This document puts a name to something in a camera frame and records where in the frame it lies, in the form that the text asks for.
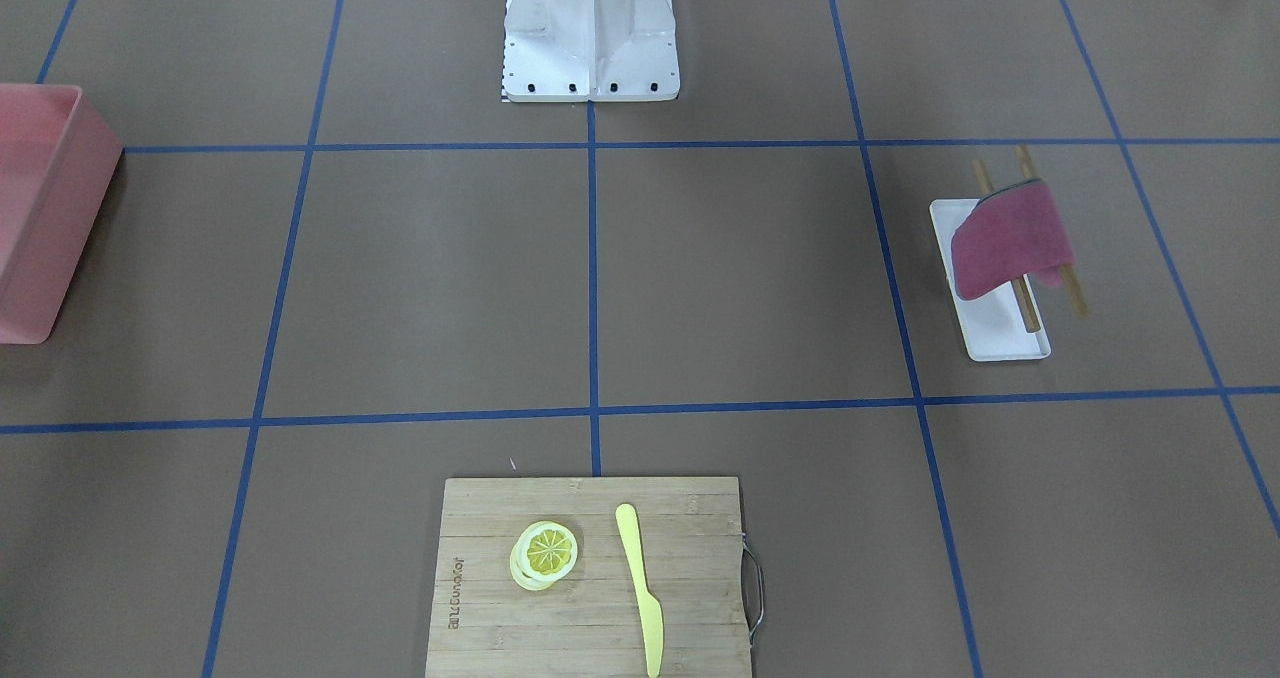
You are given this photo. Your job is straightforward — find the pink plastic bin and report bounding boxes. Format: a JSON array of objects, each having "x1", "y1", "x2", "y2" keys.
[{"x1": 1, "y1": 84, "x2": 123, "y2": 345}]

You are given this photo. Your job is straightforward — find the yellow plastic knife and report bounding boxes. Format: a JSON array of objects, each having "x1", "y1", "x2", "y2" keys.
[{"x1": 614, "y1": 501, "x2": 666, "y2": 677}]

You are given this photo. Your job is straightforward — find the metal cutting board handle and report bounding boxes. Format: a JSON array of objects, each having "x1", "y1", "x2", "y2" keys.
[{"x1": 742, "y1": 533, "x2": 768, "y2": 650}]

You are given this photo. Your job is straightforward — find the wooden rack rod outer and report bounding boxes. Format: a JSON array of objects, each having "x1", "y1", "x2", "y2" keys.
[{"x1": 1015, "y1": 145, "x2": 1092, "y2": 319}]

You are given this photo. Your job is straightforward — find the bamboo cutting board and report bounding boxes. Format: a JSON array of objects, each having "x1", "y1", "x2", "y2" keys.
[{"x1": 425, "y1": 477, "x2": 753, "y2": 677}]

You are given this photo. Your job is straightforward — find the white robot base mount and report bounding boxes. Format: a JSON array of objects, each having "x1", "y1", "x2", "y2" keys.
[{"x1": 500, "y1": 0, "x2": 681, "y2": 104}]

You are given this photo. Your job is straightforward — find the magenta microfiber cloth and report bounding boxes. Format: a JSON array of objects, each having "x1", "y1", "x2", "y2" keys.
[{"x1": 950, "y1": 180, "x2": 1075, "y2": 301}]

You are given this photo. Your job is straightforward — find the yellow lemon slice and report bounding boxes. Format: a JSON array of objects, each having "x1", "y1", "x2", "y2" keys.
[{"x1": 509, "y1": 519, "x2": 579, "y2": 592}]

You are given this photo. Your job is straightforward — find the white rectangular tray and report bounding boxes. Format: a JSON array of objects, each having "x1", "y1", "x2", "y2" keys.
[{"x1": 929, "y1": 198, "x2": 1052, "y2": 363}]

